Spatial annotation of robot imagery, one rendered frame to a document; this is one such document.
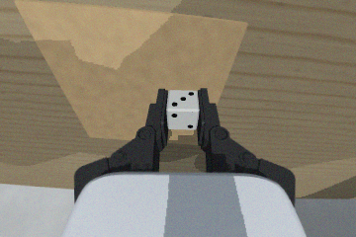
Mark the white die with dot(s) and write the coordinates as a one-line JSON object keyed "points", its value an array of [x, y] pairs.
{"points": [[182, 109]]}

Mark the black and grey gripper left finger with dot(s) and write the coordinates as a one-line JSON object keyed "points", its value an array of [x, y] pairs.
{"points": [[140, 155]]}

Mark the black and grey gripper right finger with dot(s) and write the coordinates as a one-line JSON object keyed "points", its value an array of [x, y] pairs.
{"points": [[224, 155]]}

